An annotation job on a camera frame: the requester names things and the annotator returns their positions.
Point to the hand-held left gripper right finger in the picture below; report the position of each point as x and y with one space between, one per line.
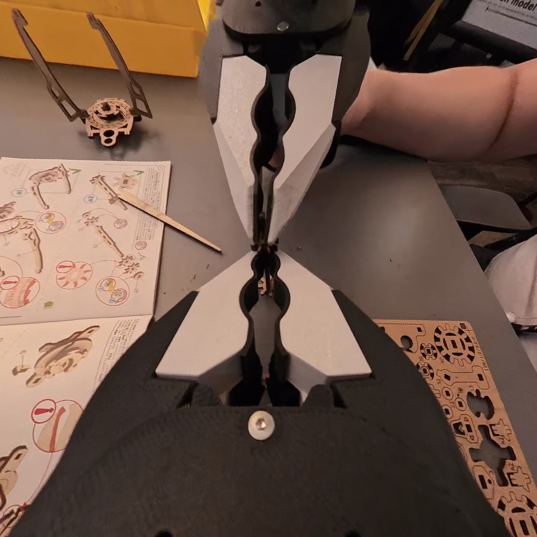
323 335

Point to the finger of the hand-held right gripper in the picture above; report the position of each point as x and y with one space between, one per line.
310 126
235 126

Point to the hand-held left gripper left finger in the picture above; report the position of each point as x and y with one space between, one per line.
201 335

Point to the thin wooden axle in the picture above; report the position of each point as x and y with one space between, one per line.
266 285

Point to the small wooden gear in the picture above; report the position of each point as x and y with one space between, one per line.
264 247

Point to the person's right forearm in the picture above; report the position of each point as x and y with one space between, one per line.
440 113

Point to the wooden model with long arms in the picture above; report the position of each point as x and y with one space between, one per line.
107 117

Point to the laser-cut wooden parts sheet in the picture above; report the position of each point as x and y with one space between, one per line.
495 398

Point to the pointed wooden stick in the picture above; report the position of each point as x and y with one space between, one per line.
168 222

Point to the open instruction booklet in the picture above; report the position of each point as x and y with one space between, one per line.
84 268

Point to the yellow plastic bin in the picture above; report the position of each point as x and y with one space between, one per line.
126 42

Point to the grey mesh chair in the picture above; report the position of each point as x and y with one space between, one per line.
482 207

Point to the white printed sign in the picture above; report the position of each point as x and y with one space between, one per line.
503 12

